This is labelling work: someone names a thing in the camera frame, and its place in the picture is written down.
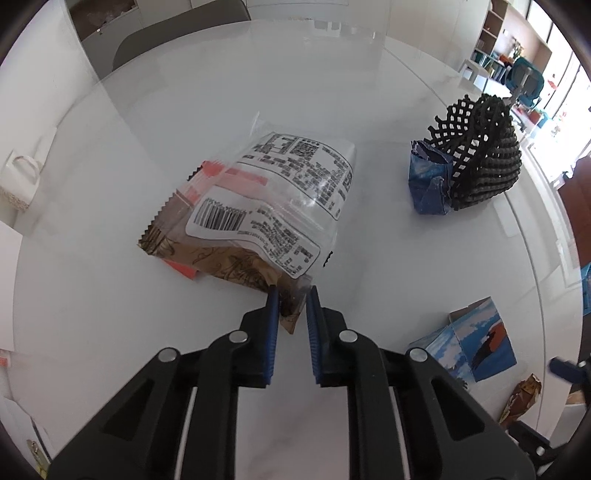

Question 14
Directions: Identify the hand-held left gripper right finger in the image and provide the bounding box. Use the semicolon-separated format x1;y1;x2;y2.
306;285;539;480

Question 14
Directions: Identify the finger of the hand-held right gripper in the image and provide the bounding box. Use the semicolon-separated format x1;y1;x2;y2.
549;357;591;385

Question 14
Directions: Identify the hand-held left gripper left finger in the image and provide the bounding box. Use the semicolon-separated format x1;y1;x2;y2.
46;285;281;480

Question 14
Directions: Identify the clear plastic snack bag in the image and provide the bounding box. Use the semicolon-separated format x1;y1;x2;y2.
137;111;358;335

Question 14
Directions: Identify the brown and red crumpled wrapper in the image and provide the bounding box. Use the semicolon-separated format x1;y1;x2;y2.
500;373;544;428

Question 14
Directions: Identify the blue printed paper carton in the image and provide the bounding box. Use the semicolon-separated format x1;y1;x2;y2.
407;297;517;389

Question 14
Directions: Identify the red flat packet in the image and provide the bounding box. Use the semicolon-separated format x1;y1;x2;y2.
159;159;269;281

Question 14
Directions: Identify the dark blue crumpled paper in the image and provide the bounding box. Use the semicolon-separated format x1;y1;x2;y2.
408;139;456;216

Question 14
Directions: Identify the black foam net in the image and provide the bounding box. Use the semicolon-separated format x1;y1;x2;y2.
426;92;523;212

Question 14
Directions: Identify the white rectangular box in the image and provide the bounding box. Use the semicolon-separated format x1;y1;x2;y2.
0;220;25;353

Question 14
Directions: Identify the white paper sheet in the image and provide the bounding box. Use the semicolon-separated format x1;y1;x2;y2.
0;392;54;472

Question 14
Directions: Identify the teal office chair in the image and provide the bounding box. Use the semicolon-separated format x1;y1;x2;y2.
505;56;546;108

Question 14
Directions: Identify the white mug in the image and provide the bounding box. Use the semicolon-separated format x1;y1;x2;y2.
0;147;43;212

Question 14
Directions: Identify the white side table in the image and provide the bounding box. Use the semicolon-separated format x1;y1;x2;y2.
459;58;493;88

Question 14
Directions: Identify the grey chair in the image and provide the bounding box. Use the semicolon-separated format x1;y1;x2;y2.
113;0;253;71

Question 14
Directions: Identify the wooden bookshelf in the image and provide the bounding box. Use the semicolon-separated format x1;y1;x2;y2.
470;0;555;88

